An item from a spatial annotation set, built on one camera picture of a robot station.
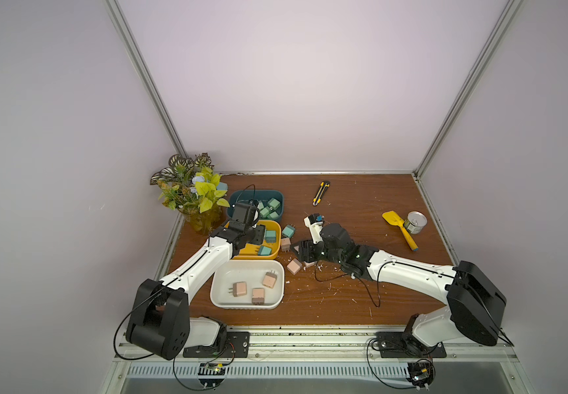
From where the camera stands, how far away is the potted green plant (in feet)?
2.73

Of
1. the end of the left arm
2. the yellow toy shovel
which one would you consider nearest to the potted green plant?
the end of the left arm

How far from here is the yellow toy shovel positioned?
3.16ft
